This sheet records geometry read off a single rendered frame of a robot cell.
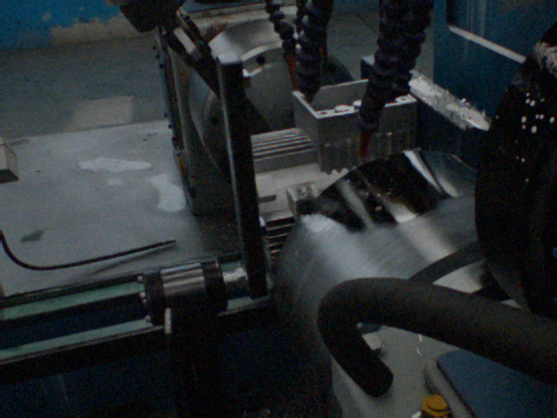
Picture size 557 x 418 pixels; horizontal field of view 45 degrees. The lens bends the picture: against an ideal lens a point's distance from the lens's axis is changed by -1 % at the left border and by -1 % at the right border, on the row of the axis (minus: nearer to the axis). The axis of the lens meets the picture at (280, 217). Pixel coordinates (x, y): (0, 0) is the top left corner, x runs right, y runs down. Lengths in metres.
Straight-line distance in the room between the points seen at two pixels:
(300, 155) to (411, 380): 0.45
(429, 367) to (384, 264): 0.14
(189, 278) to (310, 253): 0.17
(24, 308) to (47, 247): 0.39
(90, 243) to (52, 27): 5.38
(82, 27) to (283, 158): 5.83
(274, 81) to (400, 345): 0.67
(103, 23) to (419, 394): 6.24
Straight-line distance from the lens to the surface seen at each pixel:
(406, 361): 0.38
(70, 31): 6.58
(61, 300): 0.93
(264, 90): 1.00
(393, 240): 0.50
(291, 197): 0.74
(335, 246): 0.54
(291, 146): 0.79
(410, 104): 0.79
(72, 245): 1.30
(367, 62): 0.95
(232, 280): 0.71
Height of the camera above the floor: 1.41
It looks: 29 degrees down
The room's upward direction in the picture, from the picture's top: 5 degrees counter-clockwise
